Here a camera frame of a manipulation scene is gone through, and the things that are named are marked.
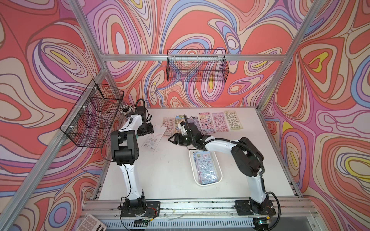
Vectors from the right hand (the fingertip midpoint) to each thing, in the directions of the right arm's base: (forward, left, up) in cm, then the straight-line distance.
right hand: (172, 143), depth 89 cm
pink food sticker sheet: (+24, +4, -8) cm, 26 cm away
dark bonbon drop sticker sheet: (+25, -17, -8) cm, 31 cm away
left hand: (+12, +16, -4) cm, 21 cm away
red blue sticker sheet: (+7, +15, -8) cm, 18 cm away
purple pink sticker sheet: (+23, -36, -9) cm, 44 cm away
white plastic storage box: (-10, -13, -9) cm, 18 cm away
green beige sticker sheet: (+24, -47, -8) cm, 53 cm away
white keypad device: (-39, +38, -6) cm, 55 cm away
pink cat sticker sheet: (+23, -26, -9) cm, 36 cm away
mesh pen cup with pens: (+23, +32, +9) cm, 40 cm away
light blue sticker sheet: (-13, -20, -7) cm, 25 cm away
